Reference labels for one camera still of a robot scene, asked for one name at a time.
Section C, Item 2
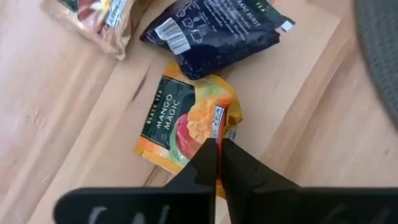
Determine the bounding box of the round grey woven mat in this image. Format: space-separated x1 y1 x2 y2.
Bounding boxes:
353 0 398 131

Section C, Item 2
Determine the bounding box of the dark blueberry tea packet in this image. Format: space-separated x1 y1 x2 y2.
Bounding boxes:
139 0 297 81

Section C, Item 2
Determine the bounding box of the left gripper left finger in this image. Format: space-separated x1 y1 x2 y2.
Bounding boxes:
54 139 218 224

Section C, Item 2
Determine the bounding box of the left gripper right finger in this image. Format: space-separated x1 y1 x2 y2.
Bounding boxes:
222 139 398 224

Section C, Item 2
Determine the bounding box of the orange mango tea packet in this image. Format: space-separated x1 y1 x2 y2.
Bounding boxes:
134 60 244 200

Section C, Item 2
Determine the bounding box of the tan tea packet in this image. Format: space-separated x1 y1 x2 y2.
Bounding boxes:
41 0 137 60

